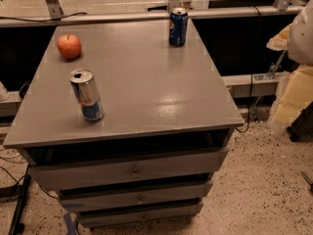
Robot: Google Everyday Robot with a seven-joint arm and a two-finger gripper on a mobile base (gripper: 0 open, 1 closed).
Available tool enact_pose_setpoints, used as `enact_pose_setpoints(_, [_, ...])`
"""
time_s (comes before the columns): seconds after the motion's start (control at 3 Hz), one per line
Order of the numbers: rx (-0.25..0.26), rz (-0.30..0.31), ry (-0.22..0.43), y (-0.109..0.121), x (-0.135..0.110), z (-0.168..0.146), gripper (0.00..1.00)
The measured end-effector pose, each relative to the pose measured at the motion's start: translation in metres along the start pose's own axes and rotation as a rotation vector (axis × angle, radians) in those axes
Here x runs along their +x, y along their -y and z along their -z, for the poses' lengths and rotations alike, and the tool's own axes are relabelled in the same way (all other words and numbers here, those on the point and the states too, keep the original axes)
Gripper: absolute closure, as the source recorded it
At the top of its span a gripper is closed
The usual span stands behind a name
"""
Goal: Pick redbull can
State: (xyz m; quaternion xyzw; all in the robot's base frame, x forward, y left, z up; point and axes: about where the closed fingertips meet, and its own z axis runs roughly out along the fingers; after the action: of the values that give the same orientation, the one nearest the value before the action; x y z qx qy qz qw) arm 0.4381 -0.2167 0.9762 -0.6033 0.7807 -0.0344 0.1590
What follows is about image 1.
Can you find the silver blue Red Bull can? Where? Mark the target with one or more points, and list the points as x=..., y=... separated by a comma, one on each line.
x=87, y=95

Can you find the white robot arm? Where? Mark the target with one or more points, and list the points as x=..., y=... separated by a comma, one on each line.
x=295, y=90

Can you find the blue Pepsi can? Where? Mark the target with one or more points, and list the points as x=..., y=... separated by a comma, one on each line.
x=178, y=27

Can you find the grey drawer cabinet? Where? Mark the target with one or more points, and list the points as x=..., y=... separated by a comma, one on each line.
x=157, y=99

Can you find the top grey drawer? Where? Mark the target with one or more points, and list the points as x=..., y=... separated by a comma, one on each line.
x=60, y=177

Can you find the grey drawer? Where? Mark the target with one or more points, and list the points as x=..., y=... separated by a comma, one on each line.
x=60, y=177
x=144, y=195
x=138, y=214

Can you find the middle grey drawer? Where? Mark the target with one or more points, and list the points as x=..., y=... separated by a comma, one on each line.
x=144, y=195

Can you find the bottom grey drawer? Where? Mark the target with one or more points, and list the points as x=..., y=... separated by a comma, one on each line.
x=138, y=214

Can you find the red apple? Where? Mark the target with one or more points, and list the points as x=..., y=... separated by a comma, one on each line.
x=69, y=46

